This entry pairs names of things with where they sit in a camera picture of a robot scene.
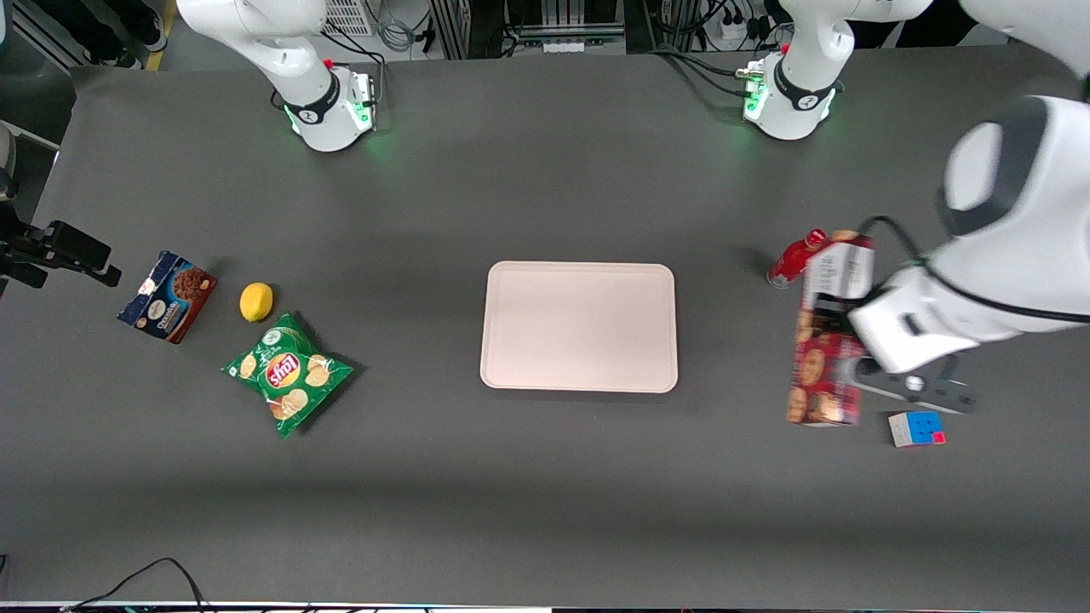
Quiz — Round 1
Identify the red tartan cookie box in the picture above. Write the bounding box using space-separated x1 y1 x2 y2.
786 230 876 427

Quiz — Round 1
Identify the blue chocolate cookie box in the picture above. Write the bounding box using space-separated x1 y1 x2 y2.
117 249 219 345

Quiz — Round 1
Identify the cream plastic tray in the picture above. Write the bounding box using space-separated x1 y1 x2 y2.
479 261 680 394

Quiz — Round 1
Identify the white vented box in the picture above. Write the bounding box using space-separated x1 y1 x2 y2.
322 0 377 37

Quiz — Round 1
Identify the red bottle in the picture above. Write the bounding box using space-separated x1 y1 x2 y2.
766 227 828 290

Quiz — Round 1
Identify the colourful puzzle cube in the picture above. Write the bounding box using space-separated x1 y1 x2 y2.
887 410 948 449

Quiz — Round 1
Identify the yellow lemon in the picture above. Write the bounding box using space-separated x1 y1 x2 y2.
239 282 275 324

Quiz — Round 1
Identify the green chips bag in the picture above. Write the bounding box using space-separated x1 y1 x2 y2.
221 312 355 440

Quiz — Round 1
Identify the white power strip with plugs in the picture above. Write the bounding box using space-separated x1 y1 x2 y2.
720 4 772 43

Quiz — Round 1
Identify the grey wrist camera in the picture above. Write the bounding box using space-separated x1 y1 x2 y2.
839 358 978 415

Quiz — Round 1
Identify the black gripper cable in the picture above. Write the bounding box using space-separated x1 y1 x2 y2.
856 215 1090 326

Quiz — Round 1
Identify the black cable bundle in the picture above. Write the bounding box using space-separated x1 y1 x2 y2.
647 47 754 96

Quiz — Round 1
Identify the thin black table cable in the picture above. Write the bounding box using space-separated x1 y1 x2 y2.
60 557 209 613

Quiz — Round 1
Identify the black arm base cable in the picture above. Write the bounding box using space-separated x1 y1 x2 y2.
319 27 388 112

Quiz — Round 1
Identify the grey coiled cable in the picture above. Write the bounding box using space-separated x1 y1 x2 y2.
376 15 416 54

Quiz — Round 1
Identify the aluminium frame rack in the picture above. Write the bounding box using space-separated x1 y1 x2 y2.
428 0 631 60

